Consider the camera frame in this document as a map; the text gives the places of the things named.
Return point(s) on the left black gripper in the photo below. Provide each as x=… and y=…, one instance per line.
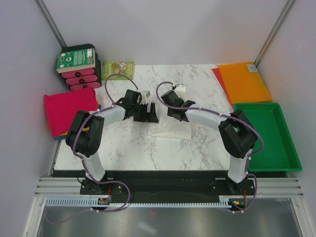
x=147, y=117

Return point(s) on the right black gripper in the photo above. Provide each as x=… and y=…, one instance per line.
x=169, y=112

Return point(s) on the white t shirt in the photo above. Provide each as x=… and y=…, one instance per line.
x=171, y=129

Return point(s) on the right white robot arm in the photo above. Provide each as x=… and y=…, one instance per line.
x=237, y=133

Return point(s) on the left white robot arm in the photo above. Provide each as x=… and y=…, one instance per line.
x=85, y=134

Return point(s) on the lime green picture book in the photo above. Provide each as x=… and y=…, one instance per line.
x=122, y=68

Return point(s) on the yellow folded t shirt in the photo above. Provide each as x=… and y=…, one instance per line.
x=64, y=133

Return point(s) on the red plastic board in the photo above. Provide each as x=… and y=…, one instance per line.
x=217, y=74

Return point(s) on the black pink drawer unit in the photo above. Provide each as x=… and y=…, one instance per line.
x=85, y=78

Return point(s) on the orange plastic board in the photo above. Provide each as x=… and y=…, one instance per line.
x=243, y=83

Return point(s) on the pink folded t shirt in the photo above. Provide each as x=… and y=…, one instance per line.
x=61, y=108

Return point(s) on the blue folded t shirt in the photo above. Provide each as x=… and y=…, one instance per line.
x=58, y=138

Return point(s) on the green book on drawers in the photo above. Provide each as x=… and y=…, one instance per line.
x=76, y=60

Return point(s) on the green plastic tray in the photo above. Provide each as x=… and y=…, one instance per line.
x=279, y=153

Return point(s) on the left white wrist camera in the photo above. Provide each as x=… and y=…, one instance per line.
x=144, y=95

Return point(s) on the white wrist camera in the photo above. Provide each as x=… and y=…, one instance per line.
x=179, y=88
x=144, y=95

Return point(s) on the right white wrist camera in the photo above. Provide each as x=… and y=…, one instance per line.
x=179, y=88

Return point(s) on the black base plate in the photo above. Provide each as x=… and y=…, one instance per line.
x=176, y=186

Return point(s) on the aluminium rail frame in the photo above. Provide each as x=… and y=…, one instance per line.
x=274, y=212

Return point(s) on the white slotted cable duct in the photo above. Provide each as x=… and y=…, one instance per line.
x=97, y=202

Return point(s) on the left aluminium corner post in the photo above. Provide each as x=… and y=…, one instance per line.
x=51, y=23

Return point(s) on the aluminium corner post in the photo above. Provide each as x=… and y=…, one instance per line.
x=274, y=31
x=51, y=23

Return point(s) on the right aluminium corner post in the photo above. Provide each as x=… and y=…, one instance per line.
x=274, y=31

